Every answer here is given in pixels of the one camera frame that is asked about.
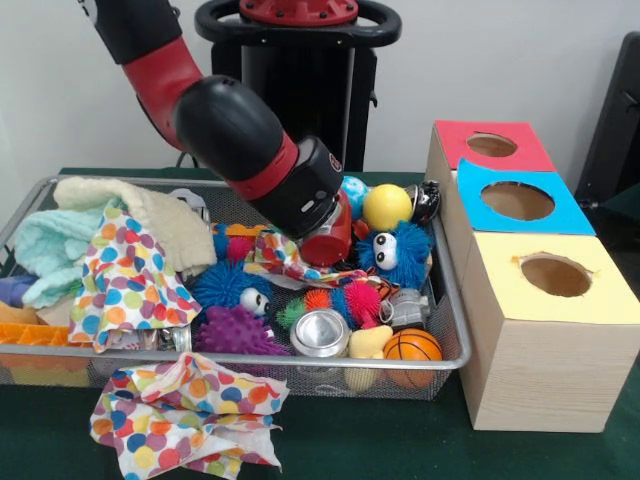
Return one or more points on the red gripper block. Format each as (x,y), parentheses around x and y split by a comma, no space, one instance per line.
(330,240)

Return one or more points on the blue spiky ball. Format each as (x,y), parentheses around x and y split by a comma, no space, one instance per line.
(225,285)
(397,255)

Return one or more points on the white knitted cloth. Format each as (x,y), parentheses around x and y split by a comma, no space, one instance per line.
(140,225)

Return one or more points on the mint green knitted cloth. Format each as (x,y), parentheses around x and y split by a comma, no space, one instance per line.
(50,255)

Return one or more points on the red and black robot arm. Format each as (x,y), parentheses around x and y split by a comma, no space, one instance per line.
(220,130)

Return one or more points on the wooden box with three holes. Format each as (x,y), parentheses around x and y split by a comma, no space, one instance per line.
(540,350)

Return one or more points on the small globe print ball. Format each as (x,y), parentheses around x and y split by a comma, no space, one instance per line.
(355,190)

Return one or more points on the rainbow spiky caterpillar toy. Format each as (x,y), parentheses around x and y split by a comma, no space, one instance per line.
(340,303)

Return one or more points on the yellow ball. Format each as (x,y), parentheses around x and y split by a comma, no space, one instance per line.
(387,207)

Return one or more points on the dented silver can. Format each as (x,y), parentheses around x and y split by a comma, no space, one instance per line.
(320,333)

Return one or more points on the crushed silver can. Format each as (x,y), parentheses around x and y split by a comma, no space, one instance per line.
(405,308)

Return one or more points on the small yellow duck toy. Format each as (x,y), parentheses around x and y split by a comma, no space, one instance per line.
(370,343)

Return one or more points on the purple spiky ball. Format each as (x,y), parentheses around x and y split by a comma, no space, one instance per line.
(235,332)

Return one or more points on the small orange basketball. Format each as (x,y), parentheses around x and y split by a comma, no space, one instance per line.
(412,345)

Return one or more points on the green cloth side table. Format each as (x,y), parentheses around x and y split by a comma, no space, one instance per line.
(625,205)

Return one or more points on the black upright panel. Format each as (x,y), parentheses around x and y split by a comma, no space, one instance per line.
(620,130)

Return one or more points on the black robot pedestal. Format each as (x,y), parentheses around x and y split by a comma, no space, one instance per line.
(300,80)

